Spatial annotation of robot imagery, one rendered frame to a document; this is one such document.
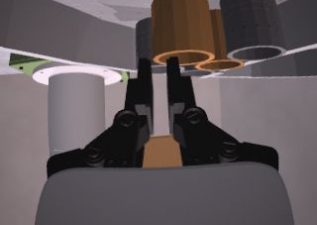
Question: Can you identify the dark grey metal bushing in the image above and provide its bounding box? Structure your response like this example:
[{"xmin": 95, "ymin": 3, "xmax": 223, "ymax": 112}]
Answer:
[
  {"xmin": 220, "ymin": 0, "xmax": 286, "ymax": 61},
  {"xmin": 136, "ymin": 17, "xmax": 166, "ymax": 74},
  {"xmin": 180, "ymin": 64, "xmax": 216, "ymax": 77}
]

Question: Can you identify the bronze bushing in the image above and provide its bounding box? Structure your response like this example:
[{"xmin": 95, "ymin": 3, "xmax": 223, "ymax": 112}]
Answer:
[
  {"xmin": 151, "ymin": 0, "xmax": 215, "ymax": 65},
  {"xmin": 195, "ymin": 9, "xmax": 245, "ymax": 70}
]

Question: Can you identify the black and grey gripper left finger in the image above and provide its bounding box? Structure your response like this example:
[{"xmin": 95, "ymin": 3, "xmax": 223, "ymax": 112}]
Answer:
[{"xmin": 47, "ymin": 57, "xmax": 154, "ymax": 178}]

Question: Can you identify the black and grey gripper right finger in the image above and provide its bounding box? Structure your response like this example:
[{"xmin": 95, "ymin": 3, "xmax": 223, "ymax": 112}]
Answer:
[{"xmin": 166, "ymin": 56, "xmax": 278, "ymax": 170}]

